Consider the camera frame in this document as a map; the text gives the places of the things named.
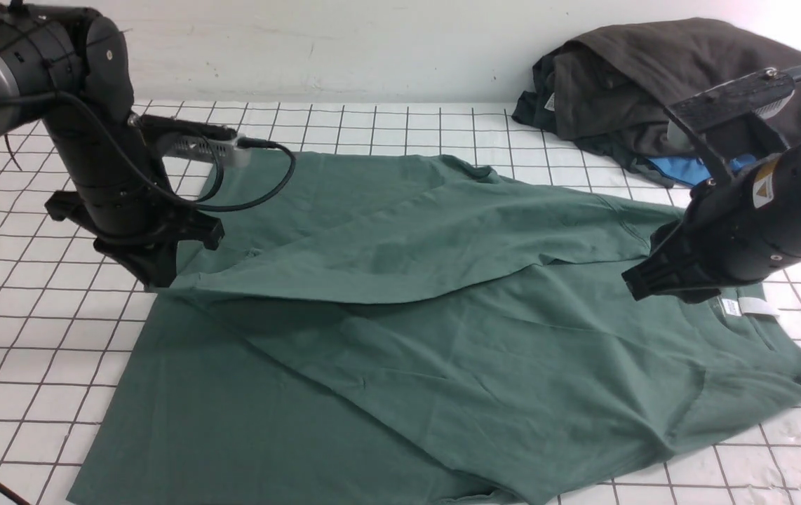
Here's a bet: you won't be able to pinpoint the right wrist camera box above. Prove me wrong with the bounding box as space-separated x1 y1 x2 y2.
666 66 801 187

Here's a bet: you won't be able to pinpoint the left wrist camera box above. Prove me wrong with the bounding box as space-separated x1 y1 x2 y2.
135 114 253 168

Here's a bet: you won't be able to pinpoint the green long-sleeved shirt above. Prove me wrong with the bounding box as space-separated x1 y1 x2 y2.
68 153 801 504

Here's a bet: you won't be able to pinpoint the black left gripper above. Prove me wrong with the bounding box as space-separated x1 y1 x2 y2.
45 189 224 290

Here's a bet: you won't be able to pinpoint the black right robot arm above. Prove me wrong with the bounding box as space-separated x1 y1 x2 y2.
622 143 801 304

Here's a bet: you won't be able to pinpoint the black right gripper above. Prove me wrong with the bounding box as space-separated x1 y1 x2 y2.
621 179 786 304

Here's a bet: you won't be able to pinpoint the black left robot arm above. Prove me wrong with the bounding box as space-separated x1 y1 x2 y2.
0 1 225 290

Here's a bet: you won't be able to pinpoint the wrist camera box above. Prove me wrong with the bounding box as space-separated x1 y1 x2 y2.
135 114 253 168
666 66 801 187

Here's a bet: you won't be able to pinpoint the dark brown garment pile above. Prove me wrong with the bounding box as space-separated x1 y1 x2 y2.
512 18 801 188

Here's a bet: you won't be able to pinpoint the white grid table cloth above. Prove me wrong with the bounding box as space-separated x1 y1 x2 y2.
0 99 801 504

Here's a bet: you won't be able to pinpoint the blue garment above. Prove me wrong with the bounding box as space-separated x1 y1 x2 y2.
646 154 759 187

